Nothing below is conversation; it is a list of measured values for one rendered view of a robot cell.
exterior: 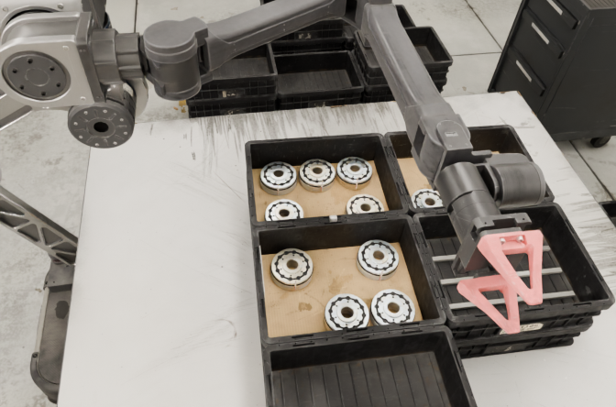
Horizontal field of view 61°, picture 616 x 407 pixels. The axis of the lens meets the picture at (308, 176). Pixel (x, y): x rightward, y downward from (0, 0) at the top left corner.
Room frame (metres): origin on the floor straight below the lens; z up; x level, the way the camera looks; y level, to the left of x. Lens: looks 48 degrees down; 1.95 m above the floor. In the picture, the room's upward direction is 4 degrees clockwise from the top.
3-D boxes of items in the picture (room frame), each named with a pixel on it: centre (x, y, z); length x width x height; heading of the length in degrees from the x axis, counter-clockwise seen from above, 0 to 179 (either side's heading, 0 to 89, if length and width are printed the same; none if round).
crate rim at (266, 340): (0.64, -0.10, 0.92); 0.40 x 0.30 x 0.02; 101
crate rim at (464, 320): (0.72, -0.49, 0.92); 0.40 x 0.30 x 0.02; 101
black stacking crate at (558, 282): (0.72, -0.49, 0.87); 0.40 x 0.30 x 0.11; 101
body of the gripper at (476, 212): (0.38, -0.21, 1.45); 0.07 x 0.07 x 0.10; 13
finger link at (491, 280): (0.31, -0.23, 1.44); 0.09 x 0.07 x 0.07; 13
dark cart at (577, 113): (2.26, -1.33, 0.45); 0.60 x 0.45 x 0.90; 104
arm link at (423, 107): (0.70, -0.14, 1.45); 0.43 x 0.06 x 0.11; 13
